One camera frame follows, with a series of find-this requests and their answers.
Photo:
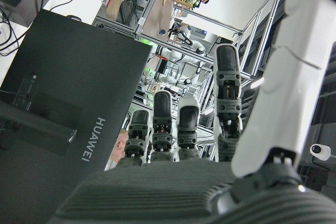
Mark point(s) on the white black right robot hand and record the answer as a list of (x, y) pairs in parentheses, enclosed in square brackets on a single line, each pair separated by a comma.
[(157, 195)]

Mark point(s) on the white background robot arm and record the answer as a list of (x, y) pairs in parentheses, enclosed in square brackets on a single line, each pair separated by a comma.
[(174, 56)]

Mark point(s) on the cardboard box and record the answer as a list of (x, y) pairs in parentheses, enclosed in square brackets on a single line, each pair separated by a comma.
[(114, 3)]

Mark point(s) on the person with shaved head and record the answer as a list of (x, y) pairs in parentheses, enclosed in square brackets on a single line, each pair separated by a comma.
[(120, 145)]

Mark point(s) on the black Huawei monitor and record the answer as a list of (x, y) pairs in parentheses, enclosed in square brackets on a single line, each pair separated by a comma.
[(65, 64)]

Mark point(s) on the brown wooden table board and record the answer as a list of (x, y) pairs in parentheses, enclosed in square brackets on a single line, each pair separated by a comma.
[(160, 6)]

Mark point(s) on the white security camera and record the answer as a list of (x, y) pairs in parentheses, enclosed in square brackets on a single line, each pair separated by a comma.
[(319, 151)]

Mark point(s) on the aluminium frame cage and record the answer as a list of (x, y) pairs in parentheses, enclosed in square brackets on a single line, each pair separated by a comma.
[(260, 7)]

